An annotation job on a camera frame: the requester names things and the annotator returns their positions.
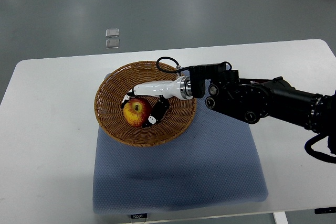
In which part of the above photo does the black bracket under table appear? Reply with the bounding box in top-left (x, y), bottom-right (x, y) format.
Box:
top-left (314, 207), bottom-right (336, 215)

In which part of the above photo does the metal floor plate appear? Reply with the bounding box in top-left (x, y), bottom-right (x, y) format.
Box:
top-left (106, 28), bottom-right (119, 38)
top-left (106, 38), bottom-right (120, 49)

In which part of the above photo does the white table leg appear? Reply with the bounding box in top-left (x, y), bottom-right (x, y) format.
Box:
top-left (273, 211), bottom-right (289, 224)

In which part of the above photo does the brown wicker basket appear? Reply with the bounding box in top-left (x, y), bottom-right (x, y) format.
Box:
top-left (94, 61), bottom-right (197, 147)

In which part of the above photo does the upper metal floor plate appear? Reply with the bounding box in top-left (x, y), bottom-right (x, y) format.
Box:
top-left (106, 28), bottom-right (119, 38)

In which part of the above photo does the lower metal floor plate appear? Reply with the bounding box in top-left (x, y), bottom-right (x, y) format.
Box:
top-left (106, 38), bottom-right (120, 49)

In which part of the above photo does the black table control label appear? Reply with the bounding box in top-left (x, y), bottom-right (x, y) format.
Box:
top-left (130, 213), bottom-right (148, 219)

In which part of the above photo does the red yellow apple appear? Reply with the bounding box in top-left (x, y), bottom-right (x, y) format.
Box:
top-left (123, 98), bottom-right (152, 127)

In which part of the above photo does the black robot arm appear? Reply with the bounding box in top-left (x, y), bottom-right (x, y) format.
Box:
top-left (179, 61), bottom-right (335, 164)

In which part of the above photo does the blue grey cushion mat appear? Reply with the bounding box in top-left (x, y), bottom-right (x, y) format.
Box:
top-left (93, 99), bottom-right (268, 215)

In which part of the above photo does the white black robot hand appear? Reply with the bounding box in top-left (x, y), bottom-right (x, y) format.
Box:
top-left (121, 76), bottom-right (193, 127)

